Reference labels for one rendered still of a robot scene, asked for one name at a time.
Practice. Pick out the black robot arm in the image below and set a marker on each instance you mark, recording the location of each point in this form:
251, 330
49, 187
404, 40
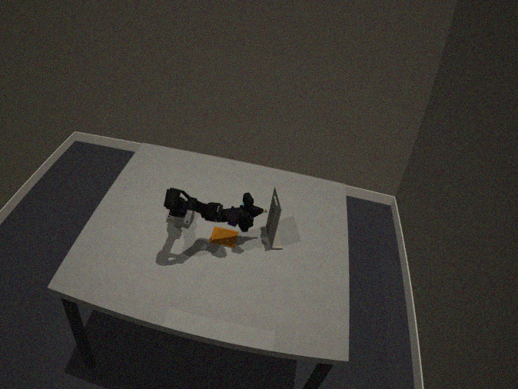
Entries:
178, 208

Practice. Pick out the grey panel with rectangular slot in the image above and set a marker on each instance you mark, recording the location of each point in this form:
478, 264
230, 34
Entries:
272, 222

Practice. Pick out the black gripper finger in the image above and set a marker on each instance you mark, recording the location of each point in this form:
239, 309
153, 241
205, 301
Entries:
255, 214
255, 209

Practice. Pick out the orange flat square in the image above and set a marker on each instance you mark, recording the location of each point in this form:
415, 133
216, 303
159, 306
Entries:
224, 237

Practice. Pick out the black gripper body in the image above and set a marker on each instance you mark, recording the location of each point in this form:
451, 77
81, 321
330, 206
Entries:
248, 203

